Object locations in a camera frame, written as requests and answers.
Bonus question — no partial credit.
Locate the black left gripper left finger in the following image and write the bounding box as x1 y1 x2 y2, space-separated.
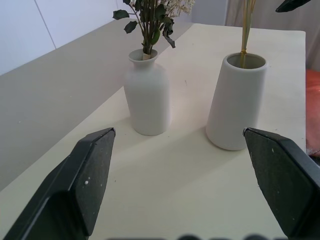
0 127 117 240

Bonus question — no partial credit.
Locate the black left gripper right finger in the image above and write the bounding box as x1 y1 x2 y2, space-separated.
242 127 320 240

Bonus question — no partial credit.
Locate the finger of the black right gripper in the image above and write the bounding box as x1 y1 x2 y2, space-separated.
275 0 313 13

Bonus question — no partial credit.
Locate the green leafy flower bouquet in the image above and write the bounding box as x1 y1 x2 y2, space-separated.
112 0 196 61

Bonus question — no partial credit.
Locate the yellow dried grass bouquet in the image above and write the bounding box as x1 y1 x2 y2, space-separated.
239 0 258 69

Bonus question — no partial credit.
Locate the orange red cloth object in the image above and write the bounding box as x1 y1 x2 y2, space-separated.
305 69 320 158

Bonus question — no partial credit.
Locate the white tapered cylinder vase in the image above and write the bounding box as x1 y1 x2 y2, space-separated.
205 52 268 151

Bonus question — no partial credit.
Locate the white bottle-shaped vase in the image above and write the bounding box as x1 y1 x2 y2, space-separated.
123 48 172 137

